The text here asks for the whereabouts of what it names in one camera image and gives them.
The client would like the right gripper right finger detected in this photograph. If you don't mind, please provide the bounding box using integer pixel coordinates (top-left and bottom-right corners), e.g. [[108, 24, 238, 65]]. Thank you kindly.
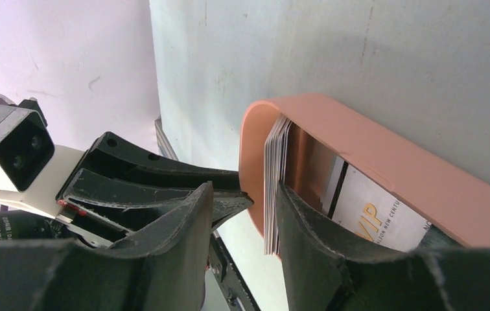
[[276, 183, 490, 310]]

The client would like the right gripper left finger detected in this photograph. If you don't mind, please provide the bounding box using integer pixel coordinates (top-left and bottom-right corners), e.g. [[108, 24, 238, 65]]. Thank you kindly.
[[0, 182, 213, 310]]

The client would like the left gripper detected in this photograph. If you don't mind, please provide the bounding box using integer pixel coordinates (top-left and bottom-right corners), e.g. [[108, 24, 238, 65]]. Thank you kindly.
[[0, 132, 253, 247]]

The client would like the white VIP card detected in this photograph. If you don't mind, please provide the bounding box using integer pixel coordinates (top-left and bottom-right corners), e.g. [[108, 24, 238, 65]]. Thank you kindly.
[[321, 156, 432, 251]]

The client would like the stack of cards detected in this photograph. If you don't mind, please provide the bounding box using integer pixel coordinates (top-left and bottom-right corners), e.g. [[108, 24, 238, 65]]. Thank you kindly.
[[263, 114, 292, 255]]

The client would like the pink plastic tray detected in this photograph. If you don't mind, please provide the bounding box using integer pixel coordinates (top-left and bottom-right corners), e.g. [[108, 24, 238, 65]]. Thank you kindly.
[[239, 93, 490, 248]]

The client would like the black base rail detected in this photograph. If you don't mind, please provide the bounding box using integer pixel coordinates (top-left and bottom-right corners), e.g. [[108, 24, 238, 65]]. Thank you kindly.
[[208, 231, 260, 311]]

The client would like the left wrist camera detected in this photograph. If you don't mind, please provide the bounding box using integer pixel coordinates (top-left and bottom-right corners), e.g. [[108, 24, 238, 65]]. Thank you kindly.
[[0, 106, 54, 192]]

